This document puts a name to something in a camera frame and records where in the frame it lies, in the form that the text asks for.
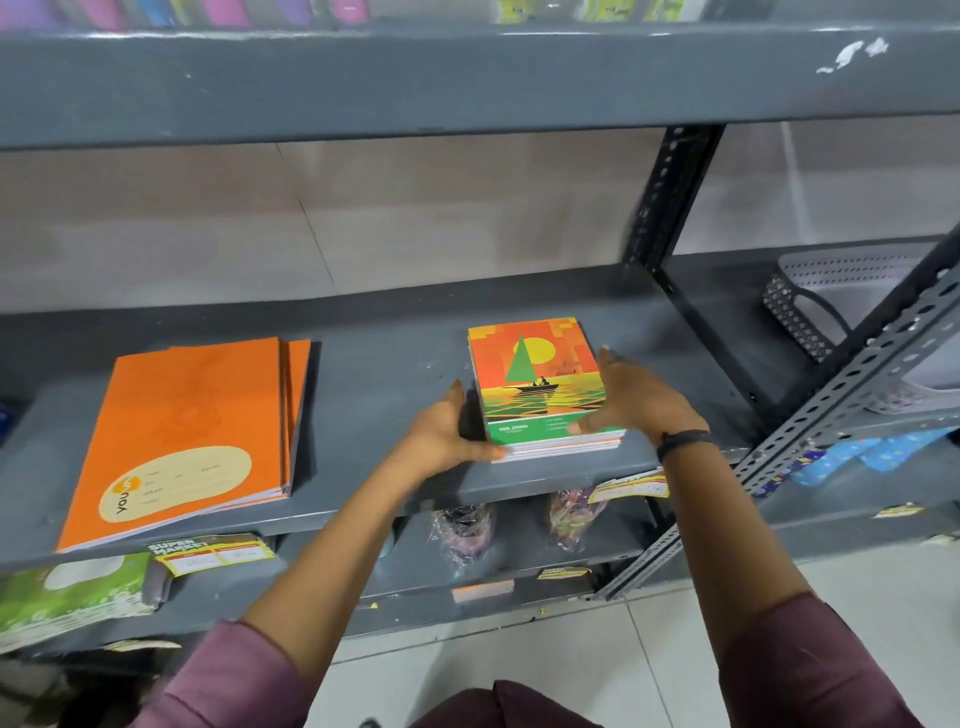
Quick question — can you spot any black wristband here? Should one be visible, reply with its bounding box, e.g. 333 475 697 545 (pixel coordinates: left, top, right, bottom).
655 428 713 463

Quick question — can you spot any maroon shirt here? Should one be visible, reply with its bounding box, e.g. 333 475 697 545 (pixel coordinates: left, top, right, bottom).
129 592 928 728

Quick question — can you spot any row of yellow green packets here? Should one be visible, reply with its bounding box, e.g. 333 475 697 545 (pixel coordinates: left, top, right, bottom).
490 0 711 25

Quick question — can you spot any row of colourful book spines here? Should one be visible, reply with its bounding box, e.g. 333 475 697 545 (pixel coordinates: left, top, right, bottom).
0 0 374 33

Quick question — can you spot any dark grey metal shelf rack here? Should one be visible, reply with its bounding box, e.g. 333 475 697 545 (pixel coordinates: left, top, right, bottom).
0 16 960 665

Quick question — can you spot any plastic wrapped colourful bundle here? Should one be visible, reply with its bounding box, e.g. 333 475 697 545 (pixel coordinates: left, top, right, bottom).
545 487 610 554

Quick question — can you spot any person's left forearm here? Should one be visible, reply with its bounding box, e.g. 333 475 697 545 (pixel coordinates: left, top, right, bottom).
241 444 423 680

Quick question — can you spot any stack of green notebooks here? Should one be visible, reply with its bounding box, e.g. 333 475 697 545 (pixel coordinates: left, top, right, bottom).
0 552 165 655

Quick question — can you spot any orange notebook with cream label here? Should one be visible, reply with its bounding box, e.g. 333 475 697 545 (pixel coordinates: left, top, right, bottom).
55 336 291 555

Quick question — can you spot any stack of sailboat cover notebooks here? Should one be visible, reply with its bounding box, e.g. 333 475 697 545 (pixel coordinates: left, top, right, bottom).
466 316 627 464

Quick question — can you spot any light grey perforated metal rack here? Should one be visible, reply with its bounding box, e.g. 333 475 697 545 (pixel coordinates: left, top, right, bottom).
592 225 960 603

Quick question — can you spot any person's right hand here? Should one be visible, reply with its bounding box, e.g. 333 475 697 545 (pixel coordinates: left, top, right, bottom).
567 345 711 451

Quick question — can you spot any person's right forearm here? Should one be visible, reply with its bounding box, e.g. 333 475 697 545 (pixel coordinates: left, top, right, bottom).
658 438 819 654

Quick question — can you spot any plain orange notebook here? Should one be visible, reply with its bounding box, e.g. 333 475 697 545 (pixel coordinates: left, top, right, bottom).
279 338 313 492

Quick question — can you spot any grey perforated plastic basket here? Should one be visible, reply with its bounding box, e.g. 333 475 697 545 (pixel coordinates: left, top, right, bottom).
762 250 948 366

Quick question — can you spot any white perforated plastic basket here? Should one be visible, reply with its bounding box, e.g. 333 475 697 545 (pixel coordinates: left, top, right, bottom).
861 377 960 418

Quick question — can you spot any plastic wrapped dark bundle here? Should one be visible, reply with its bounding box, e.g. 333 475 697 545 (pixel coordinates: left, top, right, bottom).
429 503 498 575

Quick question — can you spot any blue patterned pouch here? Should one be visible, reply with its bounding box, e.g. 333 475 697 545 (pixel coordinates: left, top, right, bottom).
750 427 960 501

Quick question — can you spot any person's left hand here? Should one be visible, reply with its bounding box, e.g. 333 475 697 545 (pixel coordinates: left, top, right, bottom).
405 378 506 472

